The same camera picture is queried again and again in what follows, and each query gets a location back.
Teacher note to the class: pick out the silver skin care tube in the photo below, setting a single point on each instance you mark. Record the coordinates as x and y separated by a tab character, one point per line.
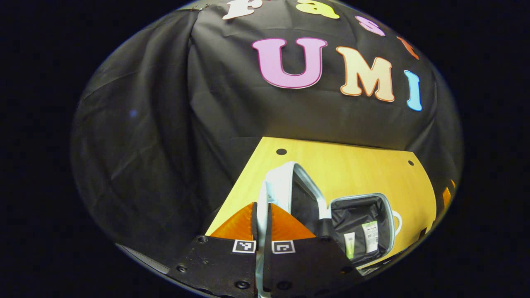
350	244

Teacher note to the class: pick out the black backdrop cloth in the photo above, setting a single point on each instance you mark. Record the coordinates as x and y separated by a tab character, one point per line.
165	124

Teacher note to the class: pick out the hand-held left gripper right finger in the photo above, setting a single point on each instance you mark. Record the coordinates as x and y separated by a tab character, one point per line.
268	227

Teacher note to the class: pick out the green white skin care tube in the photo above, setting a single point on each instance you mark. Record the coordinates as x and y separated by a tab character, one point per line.
370	236

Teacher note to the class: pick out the pale blue suitcase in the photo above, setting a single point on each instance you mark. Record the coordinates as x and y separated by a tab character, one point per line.
285	186

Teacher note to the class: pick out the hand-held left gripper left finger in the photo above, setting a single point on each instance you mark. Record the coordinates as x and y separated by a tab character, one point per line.
254	227

